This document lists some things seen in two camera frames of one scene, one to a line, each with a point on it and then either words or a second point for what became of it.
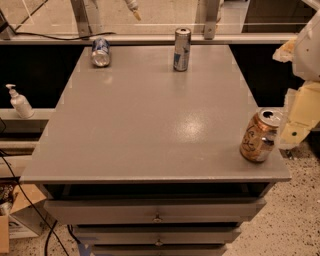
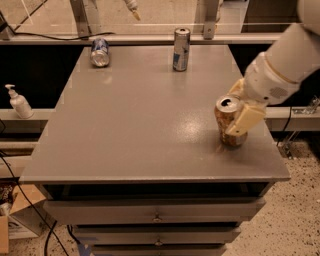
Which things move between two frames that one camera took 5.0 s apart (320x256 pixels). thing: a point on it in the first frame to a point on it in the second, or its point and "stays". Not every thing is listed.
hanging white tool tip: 133,6 stays
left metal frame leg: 80,11 stays
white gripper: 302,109 to 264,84
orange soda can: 259,136 to 226,108
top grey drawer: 153,211 stays
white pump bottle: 20,103 stays
